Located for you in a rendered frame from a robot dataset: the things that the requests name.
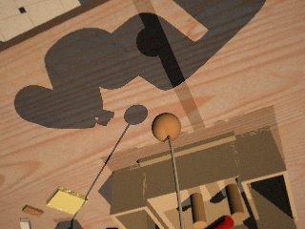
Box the brown cylinder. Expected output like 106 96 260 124
190 193 207 228
225 184 245 219

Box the red cylinder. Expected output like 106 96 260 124
209 216 234 229

